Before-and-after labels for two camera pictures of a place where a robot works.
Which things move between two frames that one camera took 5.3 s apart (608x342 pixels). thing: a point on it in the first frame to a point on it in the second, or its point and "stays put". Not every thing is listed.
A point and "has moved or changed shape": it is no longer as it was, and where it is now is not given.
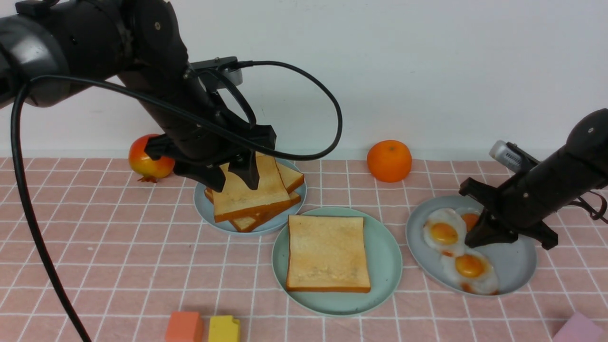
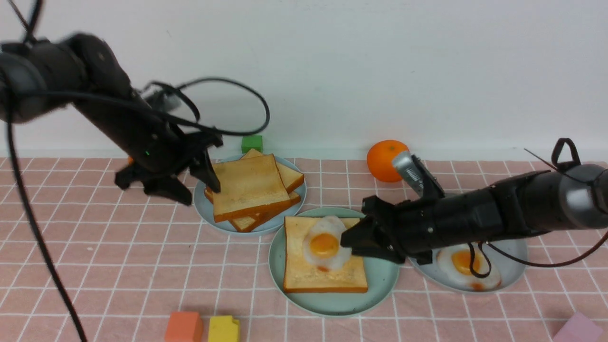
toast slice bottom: [249, 223] stays put
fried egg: [445, 231] has moved or changed shape
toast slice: [327, 253] stays put
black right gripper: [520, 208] to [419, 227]
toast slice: [236, 198] stays put
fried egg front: [473, 271] stays put
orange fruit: [389, 161] stays put
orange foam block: [185, 326] stays put
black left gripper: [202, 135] to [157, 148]
